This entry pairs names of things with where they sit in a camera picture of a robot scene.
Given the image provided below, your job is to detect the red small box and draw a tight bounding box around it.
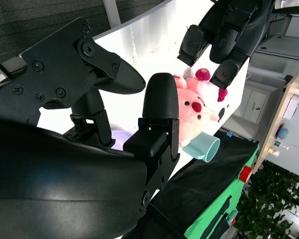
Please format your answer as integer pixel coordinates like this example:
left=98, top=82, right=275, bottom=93
left=240, top=166, right=254, bottom=182

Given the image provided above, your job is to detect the green potted plant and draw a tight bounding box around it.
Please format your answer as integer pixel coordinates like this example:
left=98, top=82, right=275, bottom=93
left=233, top=161, right=299, bottom=239

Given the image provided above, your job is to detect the dark grey partition panel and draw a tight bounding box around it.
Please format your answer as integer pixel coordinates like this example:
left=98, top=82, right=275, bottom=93
left=0, top=0, right=165, bottom=73

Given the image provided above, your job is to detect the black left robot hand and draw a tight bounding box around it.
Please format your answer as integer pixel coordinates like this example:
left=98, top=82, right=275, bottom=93
left=176, top=0, right=275, bottom=90

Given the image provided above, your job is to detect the pink plush pig doll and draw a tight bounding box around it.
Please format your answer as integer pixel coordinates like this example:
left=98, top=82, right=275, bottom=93
left=173, top=67, right=230, bottom=148

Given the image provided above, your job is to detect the teal plastic mug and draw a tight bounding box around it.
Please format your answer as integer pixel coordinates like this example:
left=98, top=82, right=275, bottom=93
left=181, top=132, right=221, bottom=163

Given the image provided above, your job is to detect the white cabinet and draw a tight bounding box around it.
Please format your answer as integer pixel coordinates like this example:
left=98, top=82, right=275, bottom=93
left=233, top=82, right=274, bottom=125

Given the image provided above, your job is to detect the black cloth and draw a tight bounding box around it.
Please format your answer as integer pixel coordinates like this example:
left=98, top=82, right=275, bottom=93
left=149, top=129, right=260, bottom=239

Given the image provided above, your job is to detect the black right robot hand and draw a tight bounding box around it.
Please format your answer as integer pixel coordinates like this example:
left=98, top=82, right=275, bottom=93
left=0, top=16, right=181, bottom=239

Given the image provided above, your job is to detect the purple plastic plate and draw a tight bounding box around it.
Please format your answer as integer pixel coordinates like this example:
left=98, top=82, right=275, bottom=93
left=111, top=129, right=134, bottom=151

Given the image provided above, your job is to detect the green cloth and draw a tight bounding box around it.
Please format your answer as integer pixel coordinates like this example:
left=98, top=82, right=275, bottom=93
left=183, top=146, right=261, bottom=239

